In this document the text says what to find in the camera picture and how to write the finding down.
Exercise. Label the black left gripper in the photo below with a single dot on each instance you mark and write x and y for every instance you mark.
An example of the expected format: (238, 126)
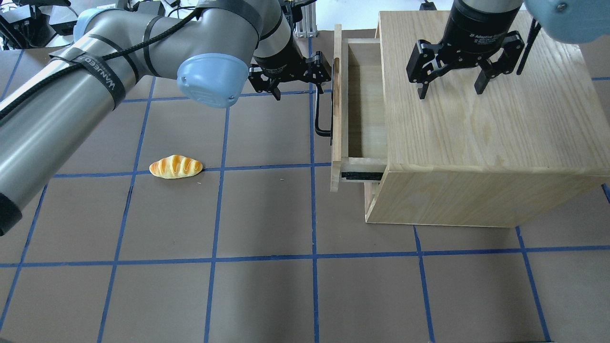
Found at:
(280, 59)

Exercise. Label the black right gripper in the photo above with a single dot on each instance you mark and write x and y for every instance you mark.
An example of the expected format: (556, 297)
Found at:
(469, 28)

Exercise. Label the wooden drawer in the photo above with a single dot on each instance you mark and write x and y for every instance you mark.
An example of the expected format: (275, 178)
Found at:
(359, 139)

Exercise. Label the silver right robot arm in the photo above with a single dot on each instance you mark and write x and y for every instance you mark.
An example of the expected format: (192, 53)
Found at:
(566, 21)

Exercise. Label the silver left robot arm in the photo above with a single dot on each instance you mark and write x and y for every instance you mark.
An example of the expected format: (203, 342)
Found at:
(211, 54)

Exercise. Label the light wooden drawer cabinet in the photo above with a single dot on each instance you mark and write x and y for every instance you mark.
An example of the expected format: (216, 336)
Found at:
(524, 146)

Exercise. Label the yellow toy bread loaf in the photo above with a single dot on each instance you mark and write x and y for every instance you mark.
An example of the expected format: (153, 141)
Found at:
(175, 167)

